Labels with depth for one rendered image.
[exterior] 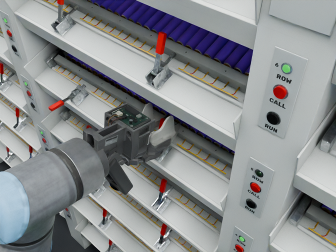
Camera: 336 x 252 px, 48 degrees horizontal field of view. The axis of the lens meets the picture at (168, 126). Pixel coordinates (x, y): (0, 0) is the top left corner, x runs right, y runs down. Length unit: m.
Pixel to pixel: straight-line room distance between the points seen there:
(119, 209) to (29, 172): 0.64
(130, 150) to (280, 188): 0.25
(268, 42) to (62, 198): 0.34
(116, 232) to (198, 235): 0.50
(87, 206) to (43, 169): 0.87
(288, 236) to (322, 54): 0.36
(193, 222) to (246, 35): 0.53
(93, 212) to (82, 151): 0.83
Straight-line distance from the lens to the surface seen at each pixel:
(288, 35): 0.44
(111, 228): 1.35
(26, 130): 1.46
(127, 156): 0.65
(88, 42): 0.78
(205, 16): 0.51
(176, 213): 0.92
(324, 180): 0.55
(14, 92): 1.33
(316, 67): 0.44
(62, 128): 1.15
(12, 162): 1.90
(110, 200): 1.18
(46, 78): 1.03
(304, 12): 0.42
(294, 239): 0.70
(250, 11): 0.47
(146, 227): 1.12
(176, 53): 0.66
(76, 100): 0.92
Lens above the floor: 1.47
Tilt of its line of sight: 44 degrees down
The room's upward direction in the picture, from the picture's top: straight up
